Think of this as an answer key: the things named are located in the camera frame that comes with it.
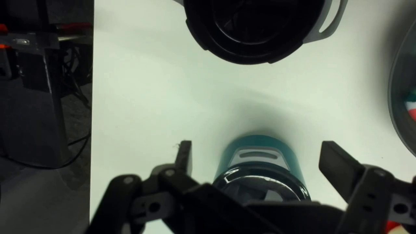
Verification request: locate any black pot with grey handle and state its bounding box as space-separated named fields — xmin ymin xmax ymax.
xmin=180 ymin=0 xmax=349 ymax=64

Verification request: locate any watermelon slice plush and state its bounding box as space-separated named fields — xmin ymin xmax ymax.
xmin=404 ymin=88 xmax=416 ymax=123

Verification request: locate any dark grey pot lid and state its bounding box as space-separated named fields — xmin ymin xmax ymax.
xmin=212 ymin=166 xmax=312 ymax=205

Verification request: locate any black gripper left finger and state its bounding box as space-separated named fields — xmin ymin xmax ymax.
xmin=173 ymin=139 xmax=193 ymax=175

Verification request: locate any teal blue pot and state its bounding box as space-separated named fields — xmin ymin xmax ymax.
xmin=212 ymin=133 xmax=312 ymax=205

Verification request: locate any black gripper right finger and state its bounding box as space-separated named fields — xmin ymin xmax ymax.
xmin=318 ymin=140 xmax=370 ymax=205

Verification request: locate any grey round plate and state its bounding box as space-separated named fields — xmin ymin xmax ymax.
xmin=387 ymin=20 xmax=416 ymax=157

